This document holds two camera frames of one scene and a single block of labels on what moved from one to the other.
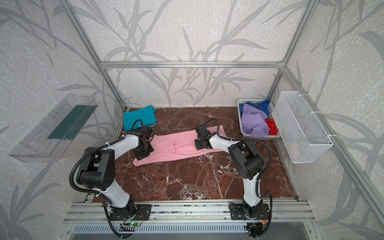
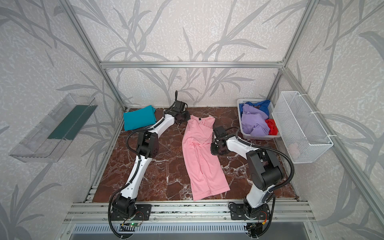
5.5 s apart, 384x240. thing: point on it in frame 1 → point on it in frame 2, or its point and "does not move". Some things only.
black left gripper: x=144 y=150 → x=182 y=117
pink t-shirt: x=168 y=145 → x=206 y=176
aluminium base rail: x=99 y=212 does not move
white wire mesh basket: x=302 y=136 does not move
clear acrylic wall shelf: x=47 y=140 does not move
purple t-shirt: x=253 y=121 does not move
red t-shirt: x=271 y=123 does not move
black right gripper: x=200 y=144 → x=216 y=148
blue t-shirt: x=263 y=105 does not move
